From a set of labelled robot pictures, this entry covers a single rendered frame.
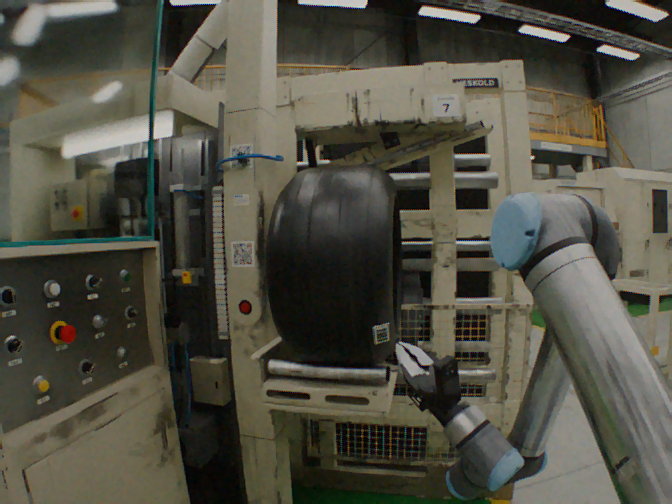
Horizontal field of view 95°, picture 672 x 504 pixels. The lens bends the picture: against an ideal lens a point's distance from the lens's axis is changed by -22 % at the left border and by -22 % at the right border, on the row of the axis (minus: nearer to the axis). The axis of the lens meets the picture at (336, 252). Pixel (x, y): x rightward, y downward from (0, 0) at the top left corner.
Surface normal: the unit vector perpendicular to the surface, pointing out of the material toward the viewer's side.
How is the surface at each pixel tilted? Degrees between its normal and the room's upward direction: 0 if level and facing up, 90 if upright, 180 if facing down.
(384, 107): 90
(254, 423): 90
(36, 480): 90
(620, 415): 73
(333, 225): 66
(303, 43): 90
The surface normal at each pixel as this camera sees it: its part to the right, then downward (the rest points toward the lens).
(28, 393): 0.97, -0.01
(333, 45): 0.16, 0.05
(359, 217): 0.06, -0.40
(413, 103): -0.22, 0.06
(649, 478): -0.79, -0.25
